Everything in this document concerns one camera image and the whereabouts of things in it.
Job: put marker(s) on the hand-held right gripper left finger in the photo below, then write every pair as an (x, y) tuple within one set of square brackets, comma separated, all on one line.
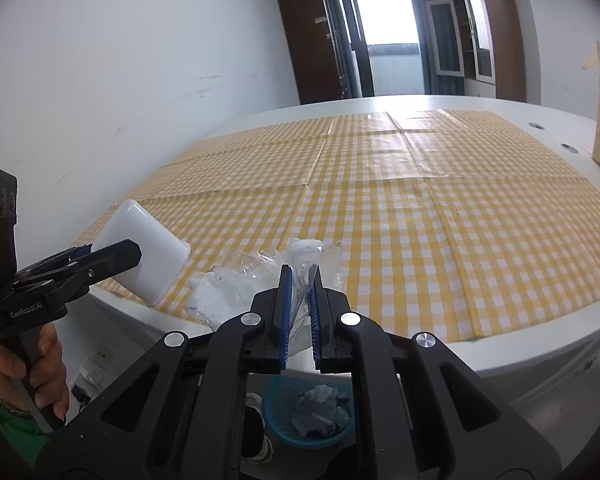
[(286, 315)]

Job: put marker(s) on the white framed cabinet door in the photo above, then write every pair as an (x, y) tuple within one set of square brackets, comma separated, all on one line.
[(445, 37)]

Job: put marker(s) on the white plastic box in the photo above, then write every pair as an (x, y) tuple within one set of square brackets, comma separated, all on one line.
[(145, 255)]

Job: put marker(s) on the clear plastic film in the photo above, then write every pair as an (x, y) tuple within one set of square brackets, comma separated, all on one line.
[(305, 260)]

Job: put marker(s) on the white wall socket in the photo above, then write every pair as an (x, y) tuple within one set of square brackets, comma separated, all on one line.
[(92, 374), (102, 355)]

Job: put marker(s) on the white crumpled plastic bag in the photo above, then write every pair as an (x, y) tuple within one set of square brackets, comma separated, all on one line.
[(220, 292)]

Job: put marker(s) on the brown glass door cabinet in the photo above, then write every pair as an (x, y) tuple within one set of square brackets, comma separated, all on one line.
[(502, 40)]

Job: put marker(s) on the black power plug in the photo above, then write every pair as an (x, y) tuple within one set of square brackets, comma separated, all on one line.
[(81, 394)]

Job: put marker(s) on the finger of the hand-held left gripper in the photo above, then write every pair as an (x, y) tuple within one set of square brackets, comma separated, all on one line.
[(115, 259), (55, 262)]

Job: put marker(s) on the white table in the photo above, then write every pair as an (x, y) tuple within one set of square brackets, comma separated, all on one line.
[(555, 360)]

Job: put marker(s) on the person's left hand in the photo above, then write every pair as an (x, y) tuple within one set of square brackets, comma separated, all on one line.
[(55, 375)]

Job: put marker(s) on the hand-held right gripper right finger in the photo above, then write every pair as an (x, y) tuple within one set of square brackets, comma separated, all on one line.
[(317, 335)]

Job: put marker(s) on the blue plastic basket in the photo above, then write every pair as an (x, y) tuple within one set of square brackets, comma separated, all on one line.
[(275, 425)]

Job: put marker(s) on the yellow checked tablecloth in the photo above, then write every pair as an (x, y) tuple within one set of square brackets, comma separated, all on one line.
[(455, 220)]

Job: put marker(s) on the person's left forearm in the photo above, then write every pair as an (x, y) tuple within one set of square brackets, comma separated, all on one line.
[(2, 435)]

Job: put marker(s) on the balcony glass door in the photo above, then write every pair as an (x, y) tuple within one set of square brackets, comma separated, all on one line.
[(385, 15)]

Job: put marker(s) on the brown wooden cabinet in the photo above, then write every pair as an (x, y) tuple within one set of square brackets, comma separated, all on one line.
[(305, 40)]

